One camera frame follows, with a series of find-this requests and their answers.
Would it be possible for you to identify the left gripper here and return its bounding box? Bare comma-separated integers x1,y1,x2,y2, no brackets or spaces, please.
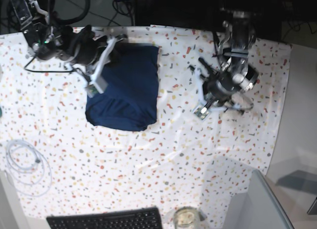
198,57,238,103

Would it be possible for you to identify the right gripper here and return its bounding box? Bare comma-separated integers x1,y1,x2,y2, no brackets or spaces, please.
56,25,106,66

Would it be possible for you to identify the blue t-shirt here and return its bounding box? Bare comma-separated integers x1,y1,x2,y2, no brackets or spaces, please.
85,43,159,132

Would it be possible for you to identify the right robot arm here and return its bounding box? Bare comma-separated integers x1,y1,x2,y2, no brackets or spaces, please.
7,0,107,66

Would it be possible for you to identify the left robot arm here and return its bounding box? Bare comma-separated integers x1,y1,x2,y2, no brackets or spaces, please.
195,10,259,107

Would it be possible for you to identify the terrazzo patterned tablecloth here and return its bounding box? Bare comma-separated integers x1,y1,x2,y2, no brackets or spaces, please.
0,26,292,229

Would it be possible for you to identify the grey monitor edge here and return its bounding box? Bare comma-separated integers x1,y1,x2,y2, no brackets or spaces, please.
223,170,293,229

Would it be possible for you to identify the glass jar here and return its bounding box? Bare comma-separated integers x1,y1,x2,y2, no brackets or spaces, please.
173,207,200,229

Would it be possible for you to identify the black keyboard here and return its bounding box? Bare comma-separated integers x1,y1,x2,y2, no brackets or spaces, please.
46,207,163,229

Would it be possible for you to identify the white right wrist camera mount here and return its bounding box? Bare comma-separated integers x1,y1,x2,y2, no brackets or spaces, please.
85,34,128,98

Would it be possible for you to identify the coiled white cable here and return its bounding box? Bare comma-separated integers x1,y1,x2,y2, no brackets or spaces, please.
4,139,53,199

